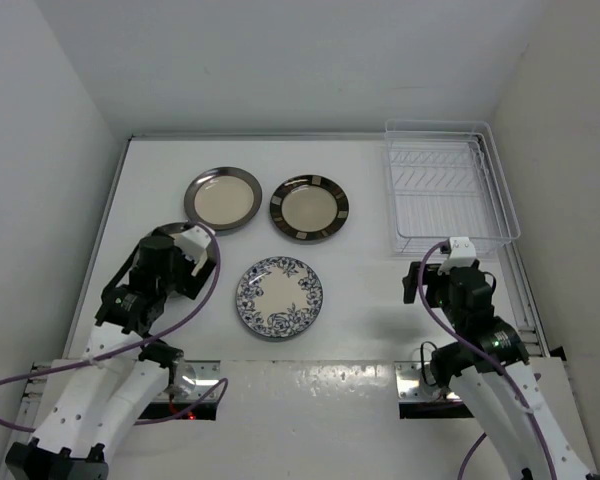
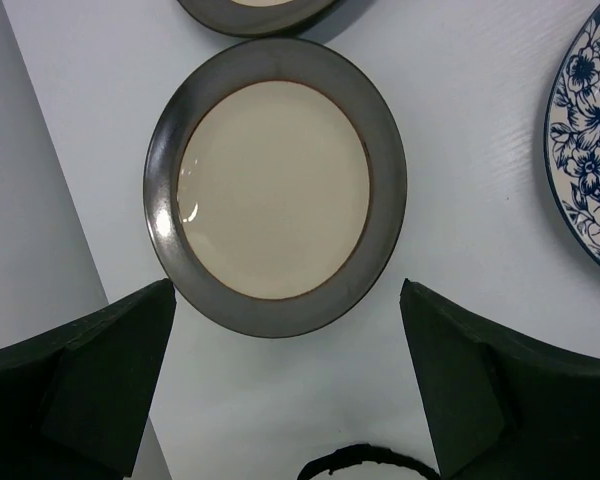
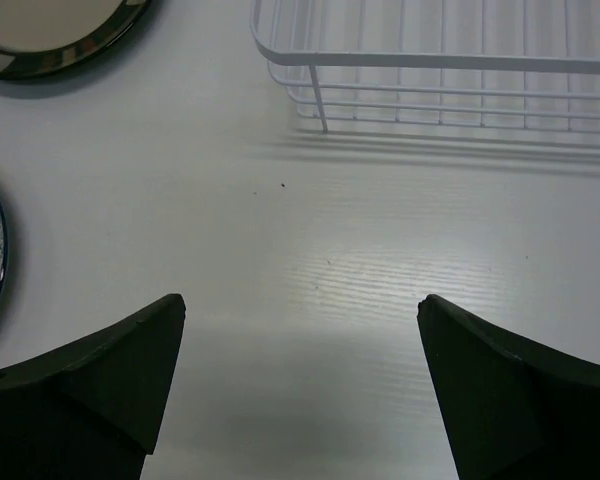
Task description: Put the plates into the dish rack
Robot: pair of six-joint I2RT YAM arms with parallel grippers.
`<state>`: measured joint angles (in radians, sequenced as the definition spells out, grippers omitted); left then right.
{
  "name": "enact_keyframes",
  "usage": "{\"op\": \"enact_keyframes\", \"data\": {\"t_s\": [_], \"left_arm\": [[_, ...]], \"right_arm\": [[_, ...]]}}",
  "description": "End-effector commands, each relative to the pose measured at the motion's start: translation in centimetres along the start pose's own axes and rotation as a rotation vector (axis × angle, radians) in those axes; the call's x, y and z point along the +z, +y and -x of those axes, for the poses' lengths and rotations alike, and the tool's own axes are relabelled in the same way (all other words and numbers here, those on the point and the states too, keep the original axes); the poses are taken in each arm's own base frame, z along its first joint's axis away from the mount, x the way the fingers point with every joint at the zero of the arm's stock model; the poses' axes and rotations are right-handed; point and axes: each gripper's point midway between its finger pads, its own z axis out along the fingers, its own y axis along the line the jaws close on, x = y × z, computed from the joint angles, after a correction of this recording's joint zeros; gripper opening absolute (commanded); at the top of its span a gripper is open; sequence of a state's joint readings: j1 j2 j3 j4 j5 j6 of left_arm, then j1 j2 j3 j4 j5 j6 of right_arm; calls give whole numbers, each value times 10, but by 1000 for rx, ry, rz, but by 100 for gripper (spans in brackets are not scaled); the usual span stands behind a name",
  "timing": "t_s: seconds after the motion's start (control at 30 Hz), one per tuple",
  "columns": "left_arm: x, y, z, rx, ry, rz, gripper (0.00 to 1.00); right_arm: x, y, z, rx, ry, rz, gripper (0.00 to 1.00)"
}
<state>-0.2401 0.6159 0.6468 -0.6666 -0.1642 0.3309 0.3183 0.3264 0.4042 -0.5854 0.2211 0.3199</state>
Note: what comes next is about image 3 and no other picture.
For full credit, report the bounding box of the white wire dish rack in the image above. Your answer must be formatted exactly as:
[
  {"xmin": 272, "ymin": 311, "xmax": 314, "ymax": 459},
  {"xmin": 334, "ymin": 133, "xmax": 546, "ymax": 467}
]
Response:
[{"xmin": 249, "ymin": 0, "xmax": 600, "ymax": 135}]

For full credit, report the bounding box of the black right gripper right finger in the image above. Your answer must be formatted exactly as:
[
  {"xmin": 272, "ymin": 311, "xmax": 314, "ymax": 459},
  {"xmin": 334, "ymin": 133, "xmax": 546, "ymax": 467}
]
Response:
[{"xmin": 417, "ymin": 295, "xmax": 600, "ymax": 479}]

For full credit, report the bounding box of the dark patterned rim plate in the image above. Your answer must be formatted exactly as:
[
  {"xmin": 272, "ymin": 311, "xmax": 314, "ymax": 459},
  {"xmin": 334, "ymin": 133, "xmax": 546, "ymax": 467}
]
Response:
[{"xmin": 0, "ymin": 0, "xmax": 152, "ymax": 81}]

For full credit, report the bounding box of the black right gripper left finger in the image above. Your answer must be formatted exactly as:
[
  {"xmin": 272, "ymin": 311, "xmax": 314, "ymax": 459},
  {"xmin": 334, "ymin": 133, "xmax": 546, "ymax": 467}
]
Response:
[{"xmin": 0, "ymin": 294, "xmax": 186, "ymax": 479}]

